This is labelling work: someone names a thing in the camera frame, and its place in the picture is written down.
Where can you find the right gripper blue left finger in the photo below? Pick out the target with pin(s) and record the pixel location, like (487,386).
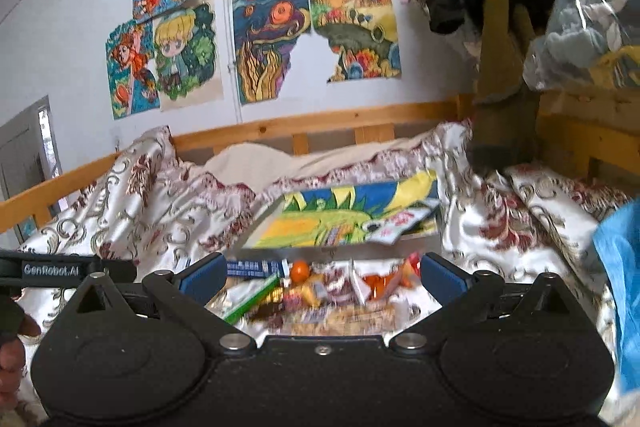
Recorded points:
(203,280)

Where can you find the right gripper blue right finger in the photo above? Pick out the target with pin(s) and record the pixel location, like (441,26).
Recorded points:
(442,279)

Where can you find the blue milk powder box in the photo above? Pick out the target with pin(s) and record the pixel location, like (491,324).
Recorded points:
(257,269)

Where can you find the green snack stick packet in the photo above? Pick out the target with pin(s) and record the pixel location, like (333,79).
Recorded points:
(251,300)

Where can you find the beige biscuit packet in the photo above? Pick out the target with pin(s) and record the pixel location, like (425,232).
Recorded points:
(351,320)

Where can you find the white red snack packet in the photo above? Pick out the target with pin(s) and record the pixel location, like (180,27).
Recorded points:
(418,219)

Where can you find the orange tangerine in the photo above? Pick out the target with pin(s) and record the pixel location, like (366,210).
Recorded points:
(299,272)

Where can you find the person's left hand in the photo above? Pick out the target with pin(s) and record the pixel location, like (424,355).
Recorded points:
(13,362)

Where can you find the floral satin bedspread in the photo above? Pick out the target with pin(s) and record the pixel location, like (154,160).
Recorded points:
(532,343)

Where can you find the cream pillow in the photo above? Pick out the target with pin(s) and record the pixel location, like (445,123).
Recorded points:
(259,167)

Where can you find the colourful painted tray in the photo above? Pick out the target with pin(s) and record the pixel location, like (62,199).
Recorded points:
(324,223)

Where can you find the olive brown hanging garment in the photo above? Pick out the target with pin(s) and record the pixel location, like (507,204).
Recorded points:
(505,109)

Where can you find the blue plastic bag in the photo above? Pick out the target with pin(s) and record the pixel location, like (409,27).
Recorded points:
(617,244)

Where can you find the red-haired girl drawing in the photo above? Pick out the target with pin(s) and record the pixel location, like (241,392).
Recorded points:
(129,51)

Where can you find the blond boy drawing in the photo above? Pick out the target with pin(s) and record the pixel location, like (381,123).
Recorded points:
(187,62)

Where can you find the starry swirl drawing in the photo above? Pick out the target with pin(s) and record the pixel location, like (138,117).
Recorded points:
(265,32)

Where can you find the landscape torn drawing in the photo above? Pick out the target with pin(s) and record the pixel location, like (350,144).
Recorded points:
(363,35)

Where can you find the plastic bag of clothes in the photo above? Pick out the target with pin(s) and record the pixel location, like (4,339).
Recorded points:
(587,43)

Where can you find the wooden bed frame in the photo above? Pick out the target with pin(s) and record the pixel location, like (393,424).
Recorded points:
(571,145)

